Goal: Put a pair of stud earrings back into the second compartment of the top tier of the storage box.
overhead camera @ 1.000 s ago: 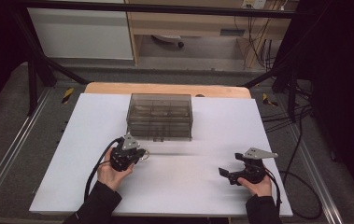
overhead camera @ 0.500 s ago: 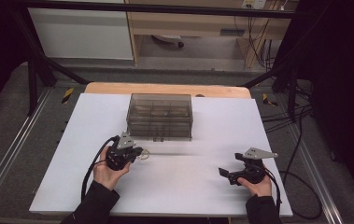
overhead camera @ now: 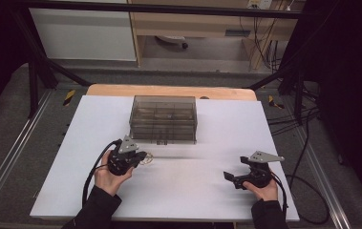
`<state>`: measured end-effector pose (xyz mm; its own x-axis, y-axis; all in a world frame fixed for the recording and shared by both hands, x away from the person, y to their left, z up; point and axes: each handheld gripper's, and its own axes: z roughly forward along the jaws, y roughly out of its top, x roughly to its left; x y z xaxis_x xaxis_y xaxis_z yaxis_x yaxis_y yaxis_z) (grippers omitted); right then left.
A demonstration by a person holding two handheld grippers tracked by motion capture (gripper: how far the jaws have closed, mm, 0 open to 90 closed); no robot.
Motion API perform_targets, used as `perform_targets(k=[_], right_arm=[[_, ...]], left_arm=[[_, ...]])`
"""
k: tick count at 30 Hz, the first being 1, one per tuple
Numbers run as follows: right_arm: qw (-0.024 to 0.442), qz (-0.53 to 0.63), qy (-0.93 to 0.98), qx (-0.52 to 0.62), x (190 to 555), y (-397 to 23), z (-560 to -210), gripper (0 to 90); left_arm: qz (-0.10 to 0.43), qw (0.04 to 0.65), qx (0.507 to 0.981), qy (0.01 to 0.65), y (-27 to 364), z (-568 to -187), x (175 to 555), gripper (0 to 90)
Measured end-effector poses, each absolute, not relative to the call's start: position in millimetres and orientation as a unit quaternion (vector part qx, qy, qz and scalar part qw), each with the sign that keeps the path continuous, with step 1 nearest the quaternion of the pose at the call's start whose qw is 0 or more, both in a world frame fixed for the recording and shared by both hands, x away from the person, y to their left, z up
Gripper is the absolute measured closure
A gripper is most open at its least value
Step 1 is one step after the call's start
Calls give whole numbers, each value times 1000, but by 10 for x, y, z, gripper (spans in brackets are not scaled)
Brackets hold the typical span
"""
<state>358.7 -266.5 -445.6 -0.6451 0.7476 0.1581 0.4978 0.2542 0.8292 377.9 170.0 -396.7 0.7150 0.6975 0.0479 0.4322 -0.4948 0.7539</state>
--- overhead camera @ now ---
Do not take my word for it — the black horizontal frame bar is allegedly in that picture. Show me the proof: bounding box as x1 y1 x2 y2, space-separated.
10 0 304 19

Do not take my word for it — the hanging black cable bundle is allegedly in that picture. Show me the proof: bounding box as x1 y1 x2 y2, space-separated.
239 15 285 71

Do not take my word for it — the yellow black tape strip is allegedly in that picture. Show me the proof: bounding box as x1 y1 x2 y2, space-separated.
267 94 286 110
62 89 76 107

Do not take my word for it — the right hand-held gripper black cable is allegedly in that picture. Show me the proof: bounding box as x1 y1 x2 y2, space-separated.
268 173 288 220

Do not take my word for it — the chair base with caster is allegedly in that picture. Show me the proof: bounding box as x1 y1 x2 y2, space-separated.
155 35 189 50

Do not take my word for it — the left hand-held gripper black cable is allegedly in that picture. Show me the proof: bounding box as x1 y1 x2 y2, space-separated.
81 138 123 208

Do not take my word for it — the white cabinet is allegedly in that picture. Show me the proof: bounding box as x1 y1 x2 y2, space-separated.
29 8 138 62

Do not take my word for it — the person's left hand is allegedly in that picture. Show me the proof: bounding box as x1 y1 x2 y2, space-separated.
93 150 135 198

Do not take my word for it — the black metal stand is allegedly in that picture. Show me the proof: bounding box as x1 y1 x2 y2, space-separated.
246 56 321 125
10 9 92 119

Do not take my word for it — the white board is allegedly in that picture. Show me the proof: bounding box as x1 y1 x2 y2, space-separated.
30 94 301 222

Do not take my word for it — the aluminium floor rail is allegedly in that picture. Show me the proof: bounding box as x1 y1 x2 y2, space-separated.
0 90 53 218
292 127 351 229

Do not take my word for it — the person's right hand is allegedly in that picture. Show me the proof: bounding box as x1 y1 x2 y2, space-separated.
243 179 279 202

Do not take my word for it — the hand-held gripper black cable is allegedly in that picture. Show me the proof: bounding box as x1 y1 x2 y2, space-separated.
268 173 288 220
81 138 123 208

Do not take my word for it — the white power strip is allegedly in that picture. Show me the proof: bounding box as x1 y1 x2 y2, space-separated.
246 0 273 10

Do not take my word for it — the wooden desk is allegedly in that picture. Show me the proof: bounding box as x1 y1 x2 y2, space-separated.
127 0 307 71

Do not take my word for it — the black floor cable bundle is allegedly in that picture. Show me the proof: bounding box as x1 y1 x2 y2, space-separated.
266 106 321 136

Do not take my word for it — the smoky transparent drawer box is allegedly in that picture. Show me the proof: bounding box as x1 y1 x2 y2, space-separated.
128 94 199 146

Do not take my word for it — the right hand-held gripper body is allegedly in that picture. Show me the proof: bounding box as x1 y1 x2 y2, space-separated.
239 150 286 189

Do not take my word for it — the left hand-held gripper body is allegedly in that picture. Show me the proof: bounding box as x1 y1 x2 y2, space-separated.
106 135 142 177

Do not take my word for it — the black floor cable loop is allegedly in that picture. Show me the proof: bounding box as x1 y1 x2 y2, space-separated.
287 109 330 225

